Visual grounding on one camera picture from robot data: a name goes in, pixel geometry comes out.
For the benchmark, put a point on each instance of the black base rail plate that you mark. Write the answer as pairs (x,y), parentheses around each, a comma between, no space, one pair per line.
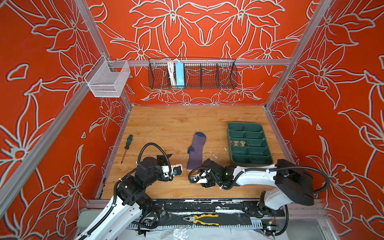
(248,207)

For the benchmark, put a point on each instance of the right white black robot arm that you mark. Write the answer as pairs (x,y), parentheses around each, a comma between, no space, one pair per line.
(290,183)

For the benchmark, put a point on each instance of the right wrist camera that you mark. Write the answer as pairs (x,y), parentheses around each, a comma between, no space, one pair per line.
(199,180)

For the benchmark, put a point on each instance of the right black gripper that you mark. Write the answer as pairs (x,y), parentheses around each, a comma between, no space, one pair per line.
(207,185)

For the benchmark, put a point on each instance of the beige brown argyle sock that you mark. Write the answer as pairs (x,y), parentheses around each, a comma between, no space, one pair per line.
(238,143)

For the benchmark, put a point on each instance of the green handled screwdriver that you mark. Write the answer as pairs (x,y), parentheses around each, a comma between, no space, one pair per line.
(127,146)

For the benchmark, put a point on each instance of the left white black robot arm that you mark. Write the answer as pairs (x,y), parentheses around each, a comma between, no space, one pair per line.
(130,201)

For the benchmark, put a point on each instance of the green divided organizer tray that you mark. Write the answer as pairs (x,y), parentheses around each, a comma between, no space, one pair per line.
(256,153)

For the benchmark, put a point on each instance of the light blue box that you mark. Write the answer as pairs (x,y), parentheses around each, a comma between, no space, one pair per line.
(180,76)

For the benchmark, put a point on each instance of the white mesh wall basket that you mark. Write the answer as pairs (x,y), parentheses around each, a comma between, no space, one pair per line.
(107,79)

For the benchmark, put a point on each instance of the yellow handled pliers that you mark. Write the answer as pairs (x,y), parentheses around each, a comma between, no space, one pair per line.
(197,219)

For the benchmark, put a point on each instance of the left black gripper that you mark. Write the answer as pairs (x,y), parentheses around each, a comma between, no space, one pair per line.
(163,161)

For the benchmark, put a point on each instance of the pale green pad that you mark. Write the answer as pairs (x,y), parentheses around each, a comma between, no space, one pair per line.
(86,217)

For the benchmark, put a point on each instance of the purple yellow blue sock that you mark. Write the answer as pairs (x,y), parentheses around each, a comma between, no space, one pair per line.
(195,151)

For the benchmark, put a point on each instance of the black wire wall basket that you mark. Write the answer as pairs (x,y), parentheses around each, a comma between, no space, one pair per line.
(200,74)

